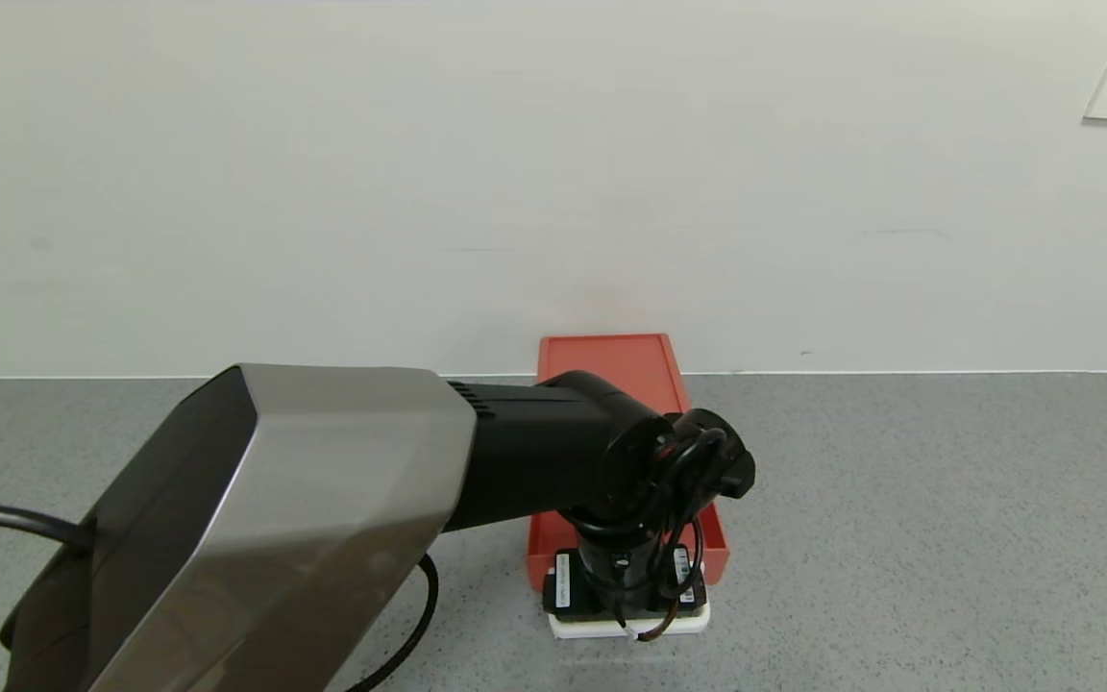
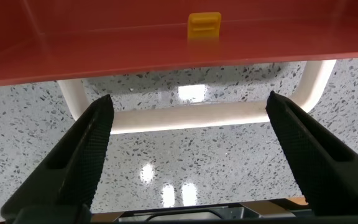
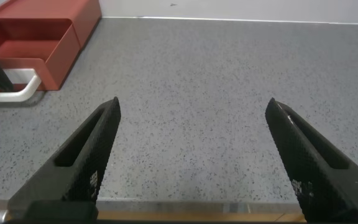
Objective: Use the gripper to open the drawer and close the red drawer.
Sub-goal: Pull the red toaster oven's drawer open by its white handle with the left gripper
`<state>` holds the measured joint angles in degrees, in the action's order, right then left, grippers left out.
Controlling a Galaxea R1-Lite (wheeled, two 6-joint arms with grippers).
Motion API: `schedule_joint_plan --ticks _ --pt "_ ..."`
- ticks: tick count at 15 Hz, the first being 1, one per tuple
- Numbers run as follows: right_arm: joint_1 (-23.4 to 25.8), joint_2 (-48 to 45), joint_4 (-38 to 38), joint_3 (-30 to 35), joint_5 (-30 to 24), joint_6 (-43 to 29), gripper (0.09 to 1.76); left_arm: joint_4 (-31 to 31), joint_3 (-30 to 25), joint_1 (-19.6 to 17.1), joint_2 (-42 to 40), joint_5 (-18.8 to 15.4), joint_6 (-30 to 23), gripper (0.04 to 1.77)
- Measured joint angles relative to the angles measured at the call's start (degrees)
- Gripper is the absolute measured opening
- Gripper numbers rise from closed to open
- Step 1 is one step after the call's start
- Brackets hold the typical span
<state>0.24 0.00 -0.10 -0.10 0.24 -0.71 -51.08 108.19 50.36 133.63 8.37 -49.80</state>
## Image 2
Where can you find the yellow plastic block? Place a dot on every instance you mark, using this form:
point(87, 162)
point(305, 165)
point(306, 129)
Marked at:
point(204, 26)

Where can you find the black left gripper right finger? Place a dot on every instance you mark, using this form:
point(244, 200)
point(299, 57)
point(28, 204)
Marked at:
point(322, 161)

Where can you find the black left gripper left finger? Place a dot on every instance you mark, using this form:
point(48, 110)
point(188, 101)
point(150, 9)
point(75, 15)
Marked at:
point(73, 161)

